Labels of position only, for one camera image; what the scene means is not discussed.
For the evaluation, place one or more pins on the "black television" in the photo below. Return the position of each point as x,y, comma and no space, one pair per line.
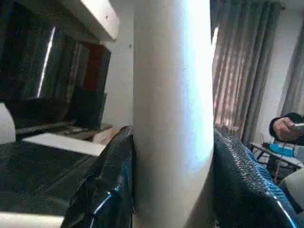
23,59

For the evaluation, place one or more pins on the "grey pleated curtain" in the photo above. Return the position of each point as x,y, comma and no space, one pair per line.
240,71

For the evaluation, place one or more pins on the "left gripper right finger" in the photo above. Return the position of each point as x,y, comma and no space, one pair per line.
242,194

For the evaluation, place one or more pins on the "black work mat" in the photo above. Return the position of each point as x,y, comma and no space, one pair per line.
35,178

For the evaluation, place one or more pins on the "grey side table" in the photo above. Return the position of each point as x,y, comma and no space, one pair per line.
263,152

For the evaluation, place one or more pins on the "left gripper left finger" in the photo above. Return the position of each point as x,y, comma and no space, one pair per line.
107,190

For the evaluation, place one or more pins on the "white flat board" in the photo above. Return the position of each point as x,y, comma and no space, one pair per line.
66,145

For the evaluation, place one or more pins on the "white plastic table leg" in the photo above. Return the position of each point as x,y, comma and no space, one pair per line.
171,107

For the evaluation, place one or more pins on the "blue box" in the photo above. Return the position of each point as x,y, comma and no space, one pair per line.
282,150

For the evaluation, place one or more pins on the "person in dark jacket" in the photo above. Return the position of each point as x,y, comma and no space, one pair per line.
282,128

